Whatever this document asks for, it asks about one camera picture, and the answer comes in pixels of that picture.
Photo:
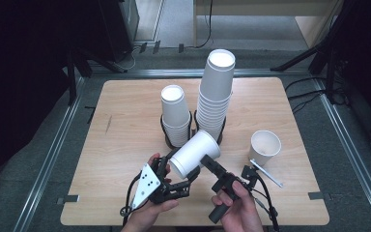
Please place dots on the light wooden furniture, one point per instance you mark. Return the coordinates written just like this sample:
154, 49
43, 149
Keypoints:
264, 8

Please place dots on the black tripod stand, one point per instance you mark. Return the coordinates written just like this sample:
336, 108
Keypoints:
322, 45

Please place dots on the short stack of white cups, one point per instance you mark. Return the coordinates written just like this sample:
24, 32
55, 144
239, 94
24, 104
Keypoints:
175, 109

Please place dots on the grey tape strip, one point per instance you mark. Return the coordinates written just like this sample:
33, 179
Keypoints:
316, 195
67, 199

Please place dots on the tall stack of white cups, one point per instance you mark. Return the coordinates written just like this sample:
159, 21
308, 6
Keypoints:
215, 93

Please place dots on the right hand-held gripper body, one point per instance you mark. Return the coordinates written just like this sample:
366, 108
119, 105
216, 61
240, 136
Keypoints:
228, 183

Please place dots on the metal floor rail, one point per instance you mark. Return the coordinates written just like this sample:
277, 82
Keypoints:
351, 145
50, 154
161, 72

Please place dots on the black tape strip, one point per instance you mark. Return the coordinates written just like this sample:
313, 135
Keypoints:
91, 112

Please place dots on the person's right hand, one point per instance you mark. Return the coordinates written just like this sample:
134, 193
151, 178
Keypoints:
241, 212

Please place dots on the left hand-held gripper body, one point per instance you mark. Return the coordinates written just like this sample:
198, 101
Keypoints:
164, 190

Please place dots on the black metal stand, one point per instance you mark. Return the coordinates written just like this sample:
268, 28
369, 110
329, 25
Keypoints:
72, 77

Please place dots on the black cabinet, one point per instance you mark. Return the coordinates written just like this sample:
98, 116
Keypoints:
119, 25

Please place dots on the white paper cup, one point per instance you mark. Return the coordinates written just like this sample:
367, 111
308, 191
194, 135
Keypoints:
193, 154
264, 146

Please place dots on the person's left hand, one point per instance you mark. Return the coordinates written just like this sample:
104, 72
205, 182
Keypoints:
145, 217

